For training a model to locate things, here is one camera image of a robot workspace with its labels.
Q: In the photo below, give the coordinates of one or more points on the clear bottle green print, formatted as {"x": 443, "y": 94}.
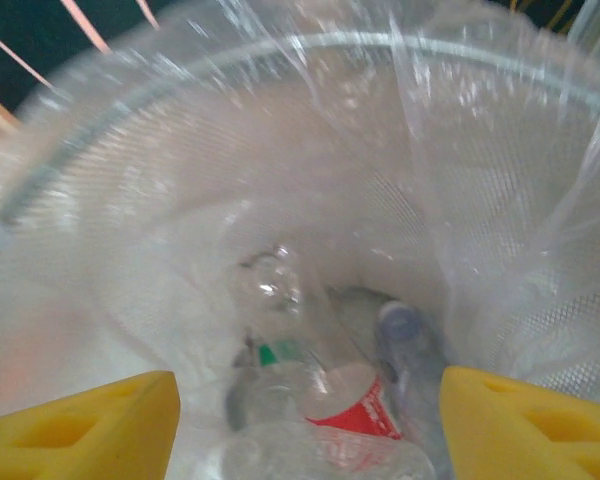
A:
{"x": 275, "y": 290}

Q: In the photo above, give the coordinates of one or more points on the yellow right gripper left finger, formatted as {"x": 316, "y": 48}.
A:
{"x": 55, "y": 440}

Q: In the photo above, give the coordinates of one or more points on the blue label water bottle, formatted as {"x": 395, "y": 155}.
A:
{"x": 400, "y": 325}

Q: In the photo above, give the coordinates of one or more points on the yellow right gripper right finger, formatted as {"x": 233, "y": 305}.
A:
{"x": 530, "y": 440}

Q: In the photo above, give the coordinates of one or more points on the clear bottle red label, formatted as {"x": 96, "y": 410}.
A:
{"x": 360, "y": 410}

